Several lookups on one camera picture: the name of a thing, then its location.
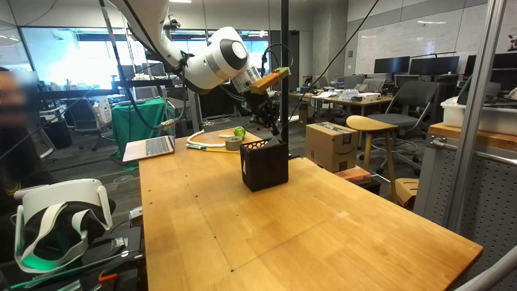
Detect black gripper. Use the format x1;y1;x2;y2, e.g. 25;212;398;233
251;91;288;144

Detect black perforated basket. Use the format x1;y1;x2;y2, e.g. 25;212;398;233
239;136;291;195

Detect green ball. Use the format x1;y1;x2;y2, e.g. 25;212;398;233
231;125;249;143

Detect grey tape roll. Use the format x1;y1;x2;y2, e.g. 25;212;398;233
223;138;244;153

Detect cardboard box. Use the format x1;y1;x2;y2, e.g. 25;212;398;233
304;122;359;175

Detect wooden office desk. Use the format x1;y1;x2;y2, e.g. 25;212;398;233
288;89;396;127

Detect low wooden seat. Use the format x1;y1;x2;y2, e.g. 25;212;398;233
335;165;391;191

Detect wooden stool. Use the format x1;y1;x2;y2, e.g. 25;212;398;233
344;115;401;185

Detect black pole with base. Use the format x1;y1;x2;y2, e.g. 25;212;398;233
273;0;299;164

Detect silver laptop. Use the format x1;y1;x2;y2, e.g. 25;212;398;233
121;135;178;165

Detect black computer monitor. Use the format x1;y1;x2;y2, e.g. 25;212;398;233
464;51;517;94
409;54;462;78
374;56;412;77

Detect green cloth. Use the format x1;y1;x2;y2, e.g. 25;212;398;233
110;98;170;164

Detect black mesh office chair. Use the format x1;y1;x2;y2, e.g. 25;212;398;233
369;80;441;164

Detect small wooden box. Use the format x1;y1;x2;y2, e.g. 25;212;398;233
393;177;422;211

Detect white plastic tub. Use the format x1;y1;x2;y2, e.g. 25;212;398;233
440;96;517;136

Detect black padded office chair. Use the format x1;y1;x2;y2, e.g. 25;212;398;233
63;98;112;154

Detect grey perforated metal cabinet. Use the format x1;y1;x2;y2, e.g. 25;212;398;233
412;122;517;282

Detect orange and black clamp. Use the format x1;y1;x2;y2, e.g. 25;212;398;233
96;271;121;287

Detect white VR headset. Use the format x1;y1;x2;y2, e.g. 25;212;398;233
12;177;115;277

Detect white coiled cable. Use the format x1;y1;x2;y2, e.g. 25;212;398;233
184;128;231;154

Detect black hanging cable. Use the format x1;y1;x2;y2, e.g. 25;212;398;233
290;0;383;119

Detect aluminium frame post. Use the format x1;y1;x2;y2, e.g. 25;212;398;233
448;0;509;235

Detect grey metal rail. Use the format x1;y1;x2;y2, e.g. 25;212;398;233
454;245;517;291

